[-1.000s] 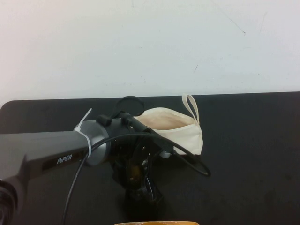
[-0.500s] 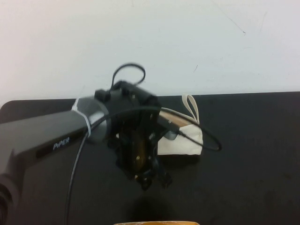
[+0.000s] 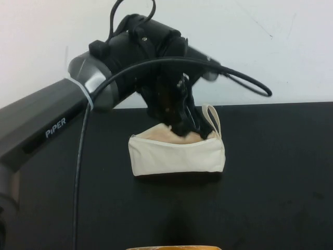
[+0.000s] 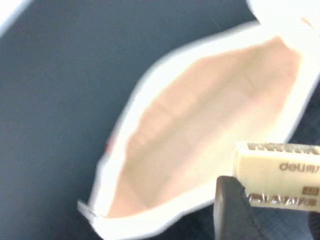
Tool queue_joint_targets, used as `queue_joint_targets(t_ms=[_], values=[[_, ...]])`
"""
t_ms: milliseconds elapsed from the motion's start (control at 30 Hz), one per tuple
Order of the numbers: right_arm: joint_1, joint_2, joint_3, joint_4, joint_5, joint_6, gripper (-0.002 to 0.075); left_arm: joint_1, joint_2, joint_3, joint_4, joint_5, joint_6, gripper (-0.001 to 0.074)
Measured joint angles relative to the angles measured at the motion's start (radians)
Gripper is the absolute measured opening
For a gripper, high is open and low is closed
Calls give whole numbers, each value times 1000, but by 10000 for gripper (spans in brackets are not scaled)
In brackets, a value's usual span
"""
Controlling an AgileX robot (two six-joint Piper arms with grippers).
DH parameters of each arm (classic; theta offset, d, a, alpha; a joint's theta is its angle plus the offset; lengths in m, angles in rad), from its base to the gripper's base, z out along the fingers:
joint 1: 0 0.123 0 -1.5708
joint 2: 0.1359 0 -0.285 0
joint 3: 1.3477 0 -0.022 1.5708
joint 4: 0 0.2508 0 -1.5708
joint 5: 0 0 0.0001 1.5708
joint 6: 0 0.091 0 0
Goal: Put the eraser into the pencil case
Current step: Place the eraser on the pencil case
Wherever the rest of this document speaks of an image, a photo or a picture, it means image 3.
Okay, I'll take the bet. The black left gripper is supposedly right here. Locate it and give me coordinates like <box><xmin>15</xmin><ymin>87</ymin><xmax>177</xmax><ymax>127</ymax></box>
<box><xmin>136</xmin><ymin>61</ymin><xmax>217</xmax><ymax>139</ymax></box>

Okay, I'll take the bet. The cream canvas pencil case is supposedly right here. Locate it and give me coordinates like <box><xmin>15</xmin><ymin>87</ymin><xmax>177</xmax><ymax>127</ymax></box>
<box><xmin>128</xmin><ymin>104</ymin><xmax>226</xmax><ymax>181</ymax></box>

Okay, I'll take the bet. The white zip tie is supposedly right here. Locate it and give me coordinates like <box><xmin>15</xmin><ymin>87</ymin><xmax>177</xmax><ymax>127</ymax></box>
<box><xmin>64</xmin><ymin>76</ymin><xmax>95</xmax><ymax>110</ymax></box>

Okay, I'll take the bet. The yellow object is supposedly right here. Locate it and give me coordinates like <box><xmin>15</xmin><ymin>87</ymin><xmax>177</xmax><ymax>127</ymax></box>
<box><xmin>126</xmin><ymin>244</ymin><xmax>222</xmax><ymax>250</ymax></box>

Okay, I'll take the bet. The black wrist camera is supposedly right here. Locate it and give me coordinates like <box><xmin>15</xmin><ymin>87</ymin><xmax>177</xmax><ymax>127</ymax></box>
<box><xmin>182</xmin><ymin>43</ymin><xmax>223</xmax><ymax>82</ymax></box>

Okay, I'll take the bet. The long black cable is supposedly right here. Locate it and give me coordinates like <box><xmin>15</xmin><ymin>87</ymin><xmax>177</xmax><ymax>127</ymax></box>
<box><xmin>72</xmin><ymin>57</ymin><xmax>273</xmax><ymax>250</ymax></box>

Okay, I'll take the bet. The looped black cable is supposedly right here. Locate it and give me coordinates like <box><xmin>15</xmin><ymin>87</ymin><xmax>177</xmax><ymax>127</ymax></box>
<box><xmin>105</xmin><ymin>0</ymin><xmax>157</xmax><ymax>42</ymax></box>

